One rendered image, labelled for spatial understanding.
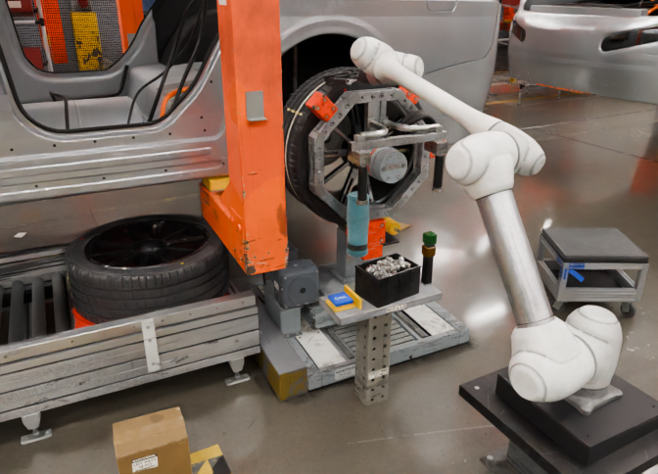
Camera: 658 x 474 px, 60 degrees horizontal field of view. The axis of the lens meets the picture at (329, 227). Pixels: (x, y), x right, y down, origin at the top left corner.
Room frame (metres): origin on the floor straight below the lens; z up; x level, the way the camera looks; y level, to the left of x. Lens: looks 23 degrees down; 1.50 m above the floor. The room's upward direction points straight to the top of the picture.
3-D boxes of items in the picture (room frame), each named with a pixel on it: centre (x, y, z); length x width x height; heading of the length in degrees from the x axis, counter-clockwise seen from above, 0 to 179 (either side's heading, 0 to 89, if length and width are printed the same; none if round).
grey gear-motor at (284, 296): (2.30, 0.20, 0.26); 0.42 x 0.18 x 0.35; 26
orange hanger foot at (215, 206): (2.27, 0.41, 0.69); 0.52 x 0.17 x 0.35; 26
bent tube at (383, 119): (2.22, -0.32, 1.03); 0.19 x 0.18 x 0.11; 26
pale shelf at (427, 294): (1.85, -0.19, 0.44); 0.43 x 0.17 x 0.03; 116
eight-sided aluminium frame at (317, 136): (2.29, -0.18, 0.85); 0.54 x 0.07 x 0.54; 116
